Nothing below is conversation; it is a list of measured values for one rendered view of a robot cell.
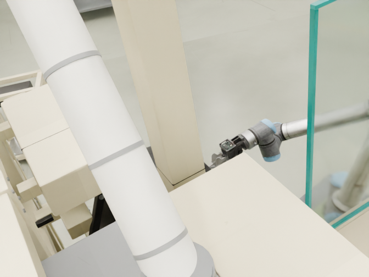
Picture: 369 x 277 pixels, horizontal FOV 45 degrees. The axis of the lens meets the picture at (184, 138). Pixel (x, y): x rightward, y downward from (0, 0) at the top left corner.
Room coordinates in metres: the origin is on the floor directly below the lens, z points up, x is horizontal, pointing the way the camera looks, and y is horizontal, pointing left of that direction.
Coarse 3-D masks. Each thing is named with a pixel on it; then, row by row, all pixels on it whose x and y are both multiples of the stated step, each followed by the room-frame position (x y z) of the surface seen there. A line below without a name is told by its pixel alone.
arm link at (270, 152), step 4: (276, 136) 1.69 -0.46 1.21; (276, 140) 1.66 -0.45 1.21; (280, 140) 1.68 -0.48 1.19; (268, 144) 1.61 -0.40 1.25; (272, 144) 1.61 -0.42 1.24; (276, 144) 1.63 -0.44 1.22; (280, 144) 1.66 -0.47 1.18; (260, 148) 1.63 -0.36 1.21; (264, 148) 1.61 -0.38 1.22; (268, 148) 1.60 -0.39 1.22; (272, 148) 1.60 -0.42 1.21; (276, 148) 1.61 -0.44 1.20; (264, 152) 1.61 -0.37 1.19; (268, 152) 1.60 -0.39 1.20; (272, 152) 1.60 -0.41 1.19; (276, 152) 1.60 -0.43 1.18; (280, 152) 1.63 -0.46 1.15; (264, 156) 1.61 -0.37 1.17; (268, 156) 1.60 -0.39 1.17; (272, 156) 1.59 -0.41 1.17; (276, 156) 1.59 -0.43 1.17; (280, 156) 1.61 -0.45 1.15; (268, 160) 1.60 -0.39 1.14; (272, 160) 1.59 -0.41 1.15
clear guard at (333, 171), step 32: (320, 0) 1.00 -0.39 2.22; (352, 0) 1.03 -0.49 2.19; (320, 32) 0.99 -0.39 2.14; (352, 32) 1.04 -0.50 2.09; (320, 64) 0.99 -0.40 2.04; (352, 64) 1.04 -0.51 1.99; (320, 96) 0.99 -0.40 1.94; (352, 96) 1.05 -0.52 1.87; (320, 128) 1.00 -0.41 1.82; (352, 128) 1.05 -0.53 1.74; (320, 160) 1.00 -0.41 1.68; (352, 160) 1.06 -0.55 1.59; (320, 192) 1.00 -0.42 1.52; (352, 192) 1.07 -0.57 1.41
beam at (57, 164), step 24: (24, 96) 1.59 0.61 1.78; (48, 96) 1.56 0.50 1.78; (24, 120) 1.42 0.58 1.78; (48, 120) 1.38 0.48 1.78; (24, 144) 1.27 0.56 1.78; (48, 144) 1.24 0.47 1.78; (72, 144) 1.21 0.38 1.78; (48, 168) 1.11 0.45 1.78; (72, 168) 1.08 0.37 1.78; (48, 192) 1.03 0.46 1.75; (72, 192) 1.06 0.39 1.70; (96, 192) 1.09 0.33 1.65
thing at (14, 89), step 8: (32, 72) 3.73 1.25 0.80; (40, 72) 3.70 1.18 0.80; (0, 80) 3.70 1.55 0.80; (8, 80) 3.70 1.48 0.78; (16, 80) 3.70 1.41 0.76; (40, 80) 3.55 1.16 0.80; (0, 88) 3.64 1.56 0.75; (8, 88) 3.61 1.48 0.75; (16, 88) 3.57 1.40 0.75; (24, 88) 3.55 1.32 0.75; (32, 88) 3.43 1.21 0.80; (0, 96) 3.41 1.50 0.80; (8, 96) 3.40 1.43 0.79; (0, 104) 3.47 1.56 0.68; (0, 120) 3.69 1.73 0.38; (16, 144) 3.59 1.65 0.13; (16, 152) 3.46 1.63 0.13
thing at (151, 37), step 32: (128, 0) 1.05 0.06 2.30; (160, 0) 1.08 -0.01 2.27; (128, 32) 1.09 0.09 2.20; (160, 32) 1.07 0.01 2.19; (128, 64) 1.16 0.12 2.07; (160, 64) 1.07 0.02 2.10; (160, 96) 1.06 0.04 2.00; (160, 128) 1.05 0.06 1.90; (192, 128) 1.09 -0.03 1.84; (160, 160) 1.10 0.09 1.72; (192, 160) 1.08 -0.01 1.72
